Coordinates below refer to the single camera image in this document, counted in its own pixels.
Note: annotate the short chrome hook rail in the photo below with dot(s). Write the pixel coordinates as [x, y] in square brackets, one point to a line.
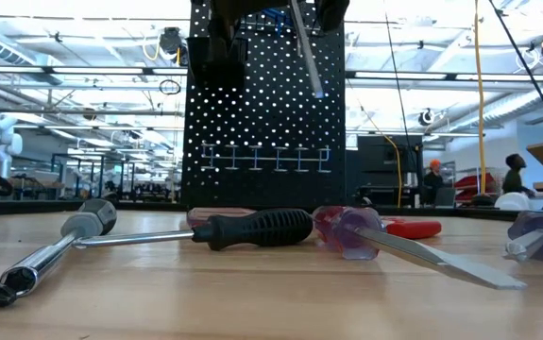
[266, 158]

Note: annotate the black table frame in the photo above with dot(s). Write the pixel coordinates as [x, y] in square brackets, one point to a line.
[39, 207]

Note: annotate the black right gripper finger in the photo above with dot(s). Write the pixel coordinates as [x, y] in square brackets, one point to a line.
[261, 7]
[332, 11]

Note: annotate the black plastic pegboard bin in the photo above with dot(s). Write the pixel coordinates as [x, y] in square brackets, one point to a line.
[216, 71]

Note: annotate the blue and black screwdriver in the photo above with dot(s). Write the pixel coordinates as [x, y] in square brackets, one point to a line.
[89, 222]

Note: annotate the red storage bins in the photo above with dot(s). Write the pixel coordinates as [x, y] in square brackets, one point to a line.
[476, 181]

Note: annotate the red stubby screwdriver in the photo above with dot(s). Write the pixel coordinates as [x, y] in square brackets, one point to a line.
[412, 229]

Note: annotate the white round object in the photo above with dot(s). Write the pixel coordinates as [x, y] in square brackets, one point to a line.
[512, 203]

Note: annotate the black cabinet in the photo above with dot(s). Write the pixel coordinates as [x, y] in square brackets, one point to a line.
[379, 170]

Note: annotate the person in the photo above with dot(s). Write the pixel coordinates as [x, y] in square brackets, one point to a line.
[514, 175]
[434, 181]

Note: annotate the small black ceiling reel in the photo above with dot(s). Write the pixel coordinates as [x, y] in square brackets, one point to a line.
[426, 117]

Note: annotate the black metal pegboard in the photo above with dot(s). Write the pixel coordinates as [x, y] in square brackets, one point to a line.
[276, 118]

